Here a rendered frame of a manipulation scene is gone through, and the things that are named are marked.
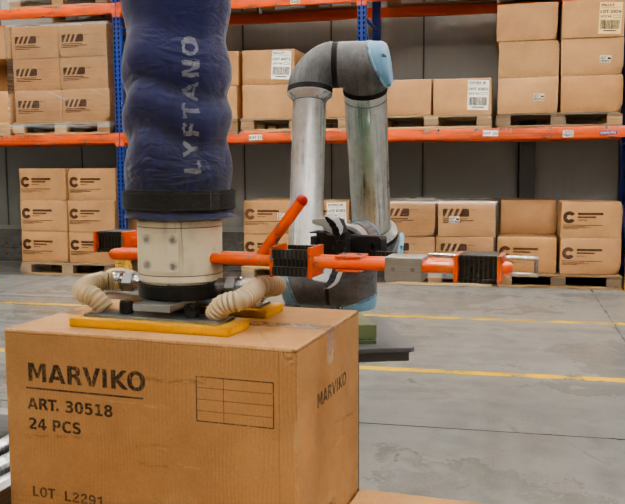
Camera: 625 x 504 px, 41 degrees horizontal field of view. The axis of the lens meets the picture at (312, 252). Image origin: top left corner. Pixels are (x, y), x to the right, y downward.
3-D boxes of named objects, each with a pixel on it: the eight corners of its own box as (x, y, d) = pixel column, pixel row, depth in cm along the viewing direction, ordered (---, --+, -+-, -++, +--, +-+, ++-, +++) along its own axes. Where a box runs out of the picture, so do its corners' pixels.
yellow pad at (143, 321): (68, 327, 164) (67, 301, 163) (96, 318, 173) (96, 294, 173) (229, 338, 153) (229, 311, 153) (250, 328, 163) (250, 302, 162)
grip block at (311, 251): (267, 277, 160) (267, 246, 159) (285, 271, 169) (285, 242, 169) (309, 279, 157) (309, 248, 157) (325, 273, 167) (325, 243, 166)
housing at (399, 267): (383, 281, 155) (383, 256, 154) (391, 276, 161) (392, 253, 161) (421, 282, 152) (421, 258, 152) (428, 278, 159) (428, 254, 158)
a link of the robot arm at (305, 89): (285, 35, 212) (276, 303, 204) (334, 34, 211) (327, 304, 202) (292, 52, 224) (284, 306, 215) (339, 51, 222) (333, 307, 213)
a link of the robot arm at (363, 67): (349, 261, 262) (333, 31, 218) (405, 262, 260) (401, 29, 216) (344, 292, 250) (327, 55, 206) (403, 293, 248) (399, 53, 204)
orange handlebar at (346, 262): (58, 261, 176) (58, 244, 176) (132, 247, 205) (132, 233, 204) (512, 280, 148) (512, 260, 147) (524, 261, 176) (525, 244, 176)
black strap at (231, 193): (99, 211, 163) (99, 190, 162) (157, 205, 185) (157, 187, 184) (206, 213, 156) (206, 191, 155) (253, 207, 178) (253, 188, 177)
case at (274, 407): (11, 527, 167) (3, 328, 162) (119, 460, 204) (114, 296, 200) (298, 573, 148) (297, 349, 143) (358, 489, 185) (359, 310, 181)
